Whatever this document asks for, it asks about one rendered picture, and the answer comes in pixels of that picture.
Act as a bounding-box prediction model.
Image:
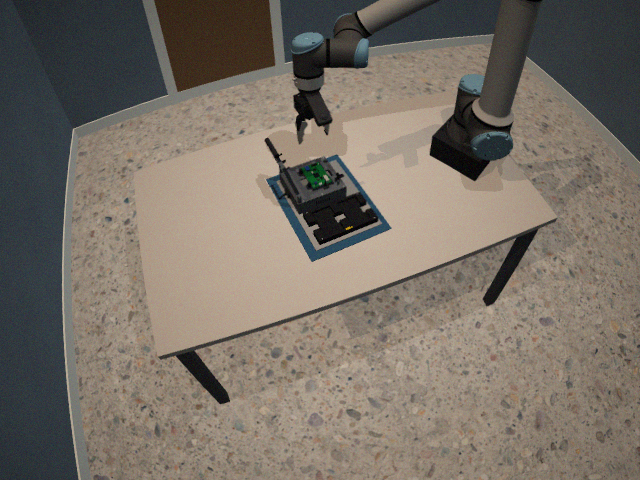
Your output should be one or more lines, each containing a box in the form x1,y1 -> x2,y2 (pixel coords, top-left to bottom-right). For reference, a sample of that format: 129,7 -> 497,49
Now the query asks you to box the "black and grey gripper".
293,88 -> 330,144

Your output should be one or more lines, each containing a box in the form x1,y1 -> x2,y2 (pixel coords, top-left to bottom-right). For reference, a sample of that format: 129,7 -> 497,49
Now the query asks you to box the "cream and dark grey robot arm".
291,0 -> 543,161

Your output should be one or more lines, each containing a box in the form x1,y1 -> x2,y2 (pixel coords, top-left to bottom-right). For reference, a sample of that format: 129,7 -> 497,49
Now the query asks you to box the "green circuit board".
301,162 -> 332,188

